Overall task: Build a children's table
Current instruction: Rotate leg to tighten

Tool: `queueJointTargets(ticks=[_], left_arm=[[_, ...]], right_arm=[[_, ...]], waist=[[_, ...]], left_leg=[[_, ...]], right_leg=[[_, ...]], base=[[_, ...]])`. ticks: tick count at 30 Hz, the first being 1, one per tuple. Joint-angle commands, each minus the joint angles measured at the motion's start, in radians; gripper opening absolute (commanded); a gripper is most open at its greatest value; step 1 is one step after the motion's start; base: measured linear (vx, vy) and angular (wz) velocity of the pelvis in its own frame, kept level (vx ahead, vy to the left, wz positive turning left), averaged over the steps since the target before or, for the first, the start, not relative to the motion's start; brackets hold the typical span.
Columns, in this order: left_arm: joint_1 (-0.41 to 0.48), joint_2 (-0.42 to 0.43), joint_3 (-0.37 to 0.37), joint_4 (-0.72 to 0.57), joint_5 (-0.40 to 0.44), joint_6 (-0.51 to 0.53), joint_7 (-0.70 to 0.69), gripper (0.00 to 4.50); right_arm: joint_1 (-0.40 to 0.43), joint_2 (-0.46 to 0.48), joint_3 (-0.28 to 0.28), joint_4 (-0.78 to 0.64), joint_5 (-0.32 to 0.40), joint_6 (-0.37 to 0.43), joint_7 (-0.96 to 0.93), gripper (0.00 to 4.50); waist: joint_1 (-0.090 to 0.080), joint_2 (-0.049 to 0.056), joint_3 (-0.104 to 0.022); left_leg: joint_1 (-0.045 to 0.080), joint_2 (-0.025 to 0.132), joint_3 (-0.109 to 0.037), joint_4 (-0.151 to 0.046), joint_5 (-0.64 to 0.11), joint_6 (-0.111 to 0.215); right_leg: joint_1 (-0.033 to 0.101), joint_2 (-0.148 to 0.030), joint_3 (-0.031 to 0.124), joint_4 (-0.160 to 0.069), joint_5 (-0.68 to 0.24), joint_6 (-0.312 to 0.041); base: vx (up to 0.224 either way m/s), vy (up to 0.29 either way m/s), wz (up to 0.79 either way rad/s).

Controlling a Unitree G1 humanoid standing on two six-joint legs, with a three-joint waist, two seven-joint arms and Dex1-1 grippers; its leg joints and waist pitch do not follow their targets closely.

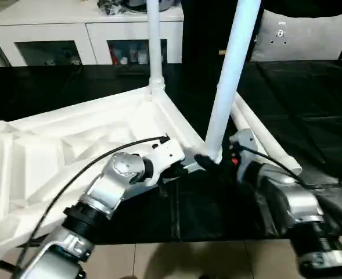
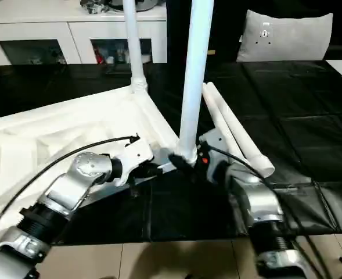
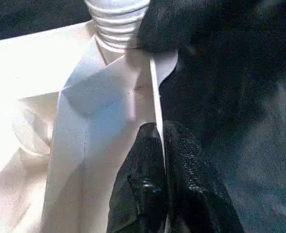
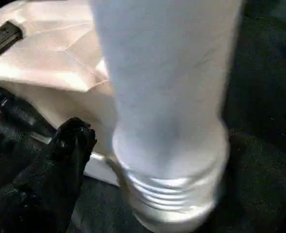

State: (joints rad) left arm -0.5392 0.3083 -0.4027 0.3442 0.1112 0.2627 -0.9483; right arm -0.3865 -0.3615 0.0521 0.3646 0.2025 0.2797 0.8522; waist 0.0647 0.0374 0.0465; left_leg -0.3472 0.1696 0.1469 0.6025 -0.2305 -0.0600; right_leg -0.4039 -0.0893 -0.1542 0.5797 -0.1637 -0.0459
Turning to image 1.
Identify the white plastic table leg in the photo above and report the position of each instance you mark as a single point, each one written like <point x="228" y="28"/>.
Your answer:
<point x="269" y="139"/>
<point x="231" y="70"/>
<point x="243" y="125"/>
<point x="154" y="40"/>

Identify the grey cushion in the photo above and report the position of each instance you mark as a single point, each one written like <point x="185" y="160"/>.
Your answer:
<point x="304" y="35"/>

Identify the black cabinet with yellow label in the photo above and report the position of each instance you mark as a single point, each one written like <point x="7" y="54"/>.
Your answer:
<point x="200" y="35"/>

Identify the white glass-door cabinet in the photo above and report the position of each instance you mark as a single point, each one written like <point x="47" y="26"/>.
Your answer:
<point x="72" y="35"/>

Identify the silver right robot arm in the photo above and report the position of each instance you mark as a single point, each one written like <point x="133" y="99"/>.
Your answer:
<point x="292" y="203"/>

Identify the white plastic table top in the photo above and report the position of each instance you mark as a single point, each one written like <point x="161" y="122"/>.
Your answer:
<point x="43" y="163"/>

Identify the black table mat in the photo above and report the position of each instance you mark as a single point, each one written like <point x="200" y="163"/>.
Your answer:
<point x="54" y="87"/>

